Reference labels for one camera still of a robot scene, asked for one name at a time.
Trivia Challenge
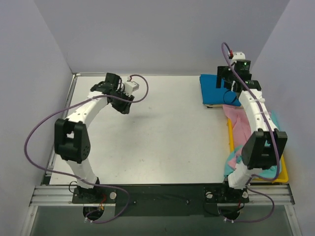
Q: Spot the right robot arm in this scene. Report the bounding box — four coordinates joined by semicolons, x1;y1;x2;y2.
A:
218;59;287;201

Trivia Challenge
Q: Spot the mint green t shirt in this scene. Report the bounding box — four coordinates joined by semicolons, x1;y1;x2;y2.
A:
223;112;283;178

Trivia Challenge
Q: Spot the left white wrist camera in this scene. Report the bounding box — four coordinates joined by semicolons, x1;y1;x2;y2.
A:
124;76;139;96

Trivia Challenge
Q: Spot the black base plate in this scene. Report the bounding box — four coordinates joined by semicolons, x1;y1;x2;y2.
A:
72;183;249;220

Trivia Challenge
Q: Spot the aluminium front rail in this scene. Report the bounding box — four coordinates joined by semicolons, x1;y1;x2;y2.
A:
30;184;294;207

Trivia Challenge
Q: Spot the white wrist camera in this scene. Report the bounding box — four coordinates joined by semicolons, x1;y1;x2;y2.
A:
124;76;139;96
228;50;246;64

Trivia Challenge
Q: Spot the yellow plastic tray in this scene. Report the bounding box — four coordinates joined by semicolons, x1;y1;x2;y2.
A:
223;118;289;183

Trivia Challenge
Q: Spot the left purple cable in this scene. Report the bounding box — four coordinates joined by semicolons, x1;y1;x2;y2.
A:
24;74;150;224

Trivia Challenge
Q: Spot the pink t shirt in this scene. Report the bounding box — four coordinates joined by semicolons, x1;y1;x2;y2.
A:
223;105;252;175

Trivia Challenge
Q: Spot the blue t shirt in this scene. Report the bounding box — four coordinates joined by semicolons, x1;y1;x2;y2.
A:
199;74;241;107

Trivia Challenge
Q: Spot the folded beige t shirt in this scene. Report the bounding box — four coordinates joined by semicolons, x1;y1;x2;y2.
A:
205;104;223;109

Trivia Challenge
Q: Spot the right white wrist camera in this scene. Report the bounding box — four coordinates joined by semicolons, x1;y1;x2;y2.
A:
228;50;246;64

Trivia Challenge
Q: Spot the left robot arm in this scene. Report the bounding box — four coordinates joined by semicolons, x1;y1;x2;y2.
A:
54;73;139;203

